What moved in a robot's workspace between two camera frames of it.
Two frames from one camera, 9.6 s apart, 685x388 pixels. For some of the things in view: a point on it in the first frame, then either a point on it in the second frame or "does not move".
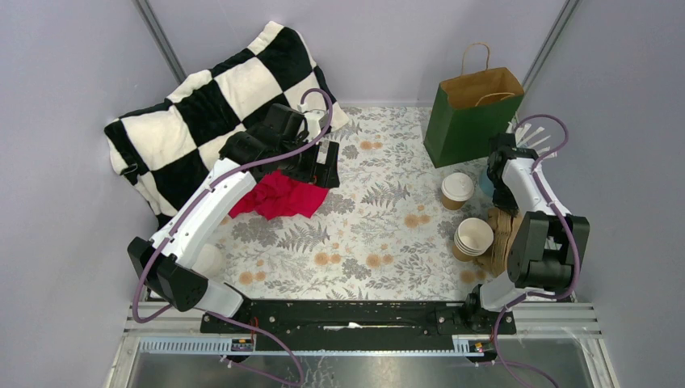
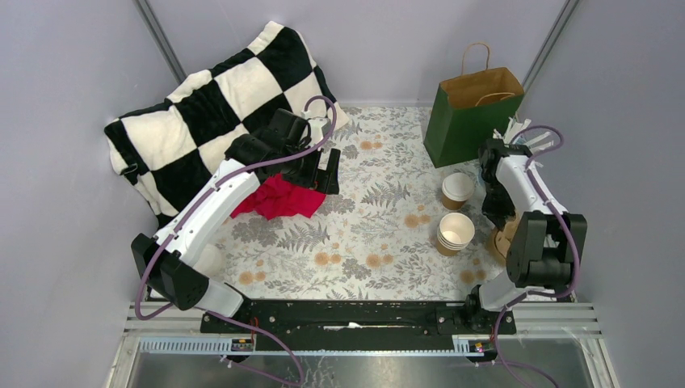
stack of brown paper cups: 472,238 to 455,232
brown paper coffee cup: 456,188 does not move
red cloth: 276,196 does not move
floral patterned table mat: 388,230 does not move
